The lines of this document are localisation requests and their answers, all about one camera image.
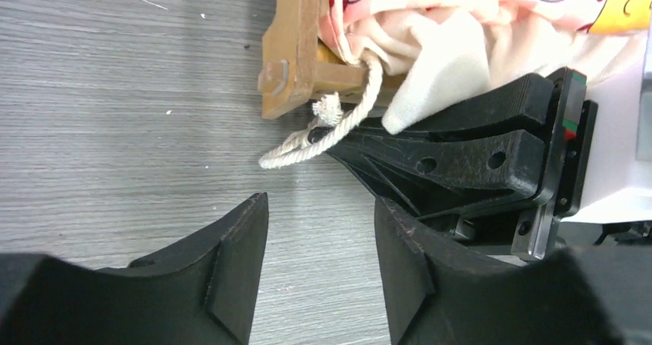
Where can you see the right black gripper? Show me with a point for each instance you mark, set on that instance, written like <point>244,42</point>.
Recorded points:
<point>469,177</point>

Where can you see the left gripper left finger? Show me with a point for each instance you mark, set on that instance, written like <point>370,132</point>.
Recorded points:
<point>201,289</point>

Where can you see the pink checkered duck mattress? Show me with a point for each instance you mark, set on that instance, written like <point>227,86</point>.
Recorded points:
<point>451,50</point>

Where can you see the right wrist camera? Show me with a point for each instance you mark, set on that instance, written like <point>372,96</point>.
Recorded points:
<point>617,186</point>

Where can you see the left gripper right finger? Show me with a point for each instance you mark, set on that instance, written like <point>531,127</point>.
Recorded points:
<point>437,291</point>

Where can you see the wooden pet bed frame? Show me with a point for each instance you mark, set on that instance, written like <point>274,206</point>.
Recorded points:
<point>297,66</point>

